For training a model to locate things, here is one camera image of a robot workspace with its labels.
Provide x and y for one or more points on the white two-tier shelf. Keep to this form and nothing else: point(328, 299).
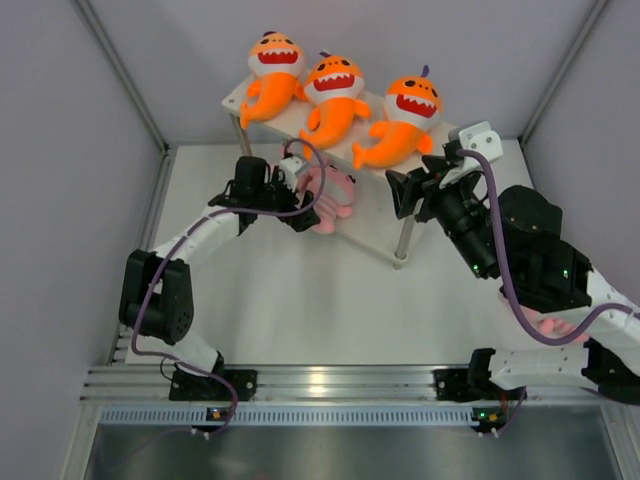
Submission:
point(373, 225)

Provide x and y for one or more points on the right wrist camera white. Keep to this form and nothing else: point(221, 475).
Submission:
point(479, 138)

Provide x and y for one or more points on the pink frog plush front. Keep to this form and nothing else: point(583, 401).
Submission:
point(546, 325)

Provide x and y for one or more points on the pink striped plush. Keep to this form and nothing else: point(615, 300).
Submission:
point(335, 201)

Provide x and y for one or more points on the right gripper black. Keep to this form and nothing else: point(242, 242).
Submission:
point(408, 188)

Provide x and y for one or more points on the perforated cable duct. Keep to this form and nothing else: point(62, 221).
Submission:
point(251, 415)

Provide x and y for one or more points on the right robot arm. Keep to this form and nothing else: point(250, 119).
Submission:
point(587, 333)

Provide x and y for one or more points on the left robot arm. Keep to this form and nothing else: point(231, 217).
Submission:
point(157, 301)

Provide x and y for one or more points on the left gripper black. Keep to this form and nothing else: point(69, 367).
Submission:
point(278, 180)

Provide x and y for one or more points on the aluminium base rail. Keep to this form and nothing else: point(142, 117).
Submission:
point(130, 379)

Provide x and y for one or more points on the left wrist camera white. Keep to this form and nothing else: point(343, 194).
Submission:
point(293, 171)

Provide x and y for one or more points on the large orange shark plush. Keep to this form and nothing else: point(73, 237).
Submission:
point(412, 107)

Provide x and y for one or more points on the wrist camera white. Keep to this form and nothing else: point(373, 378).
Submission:
point(293, 171)
point(479, 138)

